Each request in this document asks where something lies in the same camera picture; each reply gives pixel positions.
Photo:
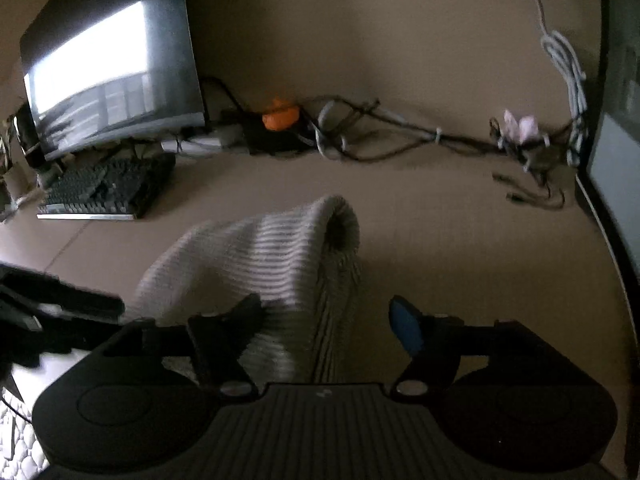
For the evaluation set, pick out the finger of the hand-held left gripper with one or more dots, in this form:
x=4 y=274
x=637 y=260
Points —
x=85 y=302

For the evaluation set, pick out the brown blurry desk clutter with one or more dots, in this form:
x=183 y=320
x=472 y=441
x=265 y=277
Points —
x=20 y=175

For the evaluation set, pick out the black keyboard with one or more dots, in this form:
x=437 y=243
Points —
x=100 y=187

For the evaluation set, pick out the grey striped sweater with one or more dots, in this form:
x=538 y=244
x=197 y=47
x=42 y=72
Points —
x=260 y=255

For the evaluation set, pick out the black framed monitor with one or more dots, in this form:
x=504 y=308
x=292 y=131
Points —
x=620 y=135

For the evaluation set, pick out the white power strip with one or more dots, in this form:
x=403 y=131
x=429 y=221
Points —
x=200 y=142

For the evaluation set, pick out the white quilted mattress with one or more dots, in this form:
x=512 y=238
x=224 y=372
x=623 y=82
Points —
x=17 y=445

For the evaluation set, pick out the flat black box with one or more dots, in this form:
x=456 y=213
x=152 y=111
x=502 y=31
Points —
x=270 y=142

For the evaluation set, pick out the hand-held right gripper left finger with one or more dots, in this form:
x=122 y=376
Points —
x=245 y=317

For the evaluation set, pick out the dark curved computer monitor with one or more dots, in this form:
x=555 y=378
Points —
x=110 y=70

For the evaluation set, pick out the small orange object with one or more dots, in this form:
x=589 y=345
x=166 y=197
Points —
x=280 y=119

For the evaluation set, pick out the crumpled pink paper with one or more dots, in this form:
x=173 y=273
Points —
x=522 y=127

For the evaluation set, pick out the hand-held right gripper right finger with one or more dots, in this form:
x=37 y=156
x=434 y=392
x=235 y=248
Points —
x=407 y=327

